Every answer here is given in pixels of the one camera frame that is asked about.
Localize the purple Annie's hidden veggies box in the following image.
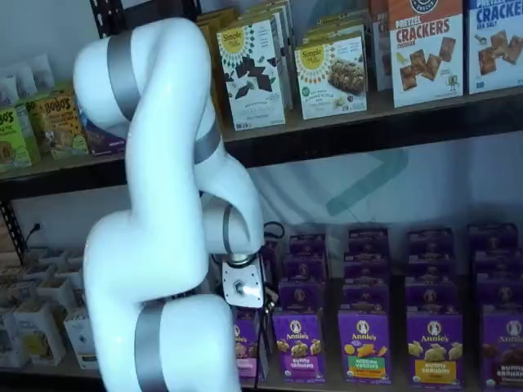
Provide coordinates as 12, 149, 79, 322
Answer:
337, 313, 392, 385

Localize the Simple Mills granola bar box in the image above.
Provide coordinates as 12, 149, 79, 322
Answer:
302, 11, 375, 111
293, 35, 368, 121

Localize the purple Annie's box pink patch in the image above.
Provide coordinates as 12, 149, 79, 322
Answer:
234, 318, 261, 380

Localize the white carton box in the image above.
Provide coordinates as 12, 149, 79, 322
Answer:
13, 301, 66, 366
64, 310, 100, 371
35, 277, 78, 312
20, 264, 56, 285
0, 312, 30, 368
7, 281, 40, 314
67, 247, 87, 269
38, 247, 69, 266
54, 262, 87, 287

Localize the yellow Bobo's box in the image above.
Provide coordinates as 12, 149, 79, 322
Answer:
34, 96, 90, 160
51, 79, 78, 100

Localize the orange pretzel crackers cheddar box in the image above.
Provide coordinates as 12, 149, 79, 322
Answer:
369, 0, 394, 91
387, 0, 465, 109

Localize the blue sea salt crackers box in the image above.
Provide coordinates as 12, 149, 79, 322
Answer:
467, 0, 523, 95

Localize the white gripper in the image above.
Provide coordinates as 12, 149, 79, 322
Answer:
221, 260, 279, 353

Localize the green Bobo's box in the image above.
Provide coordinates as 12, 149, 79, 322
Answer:
16, 96, 42, 163
0, 106, 33, 172

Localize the white small cartons group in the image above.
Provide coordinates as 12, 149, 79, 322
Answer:
0, 150, 132, 383

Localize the blue Z Bar box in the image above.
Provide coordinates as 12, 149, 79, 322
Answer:
76, 97, 128, 157

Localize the white pouch bag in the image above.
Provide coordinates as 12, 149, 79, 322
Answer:
30, 52, 55, 89
14, 63, 38, 98
0, 75, 20, 108

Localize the Simple Mills dark thins box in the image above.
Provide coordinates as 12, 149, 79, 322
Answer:
240, 0, 294, 110
216, 19, 287, 131

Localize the purple Annie's box yellow patch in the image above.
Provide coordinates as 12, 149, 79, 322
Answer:
407, 313, 463, 389

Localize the purple Annie's chocolate chip grahams box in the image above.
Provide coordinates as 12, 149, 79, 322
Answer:
272, 312, 327, 384

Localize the black metal shelving rack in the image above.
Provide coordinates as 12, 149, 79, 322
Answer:
89, 0, 523, 392

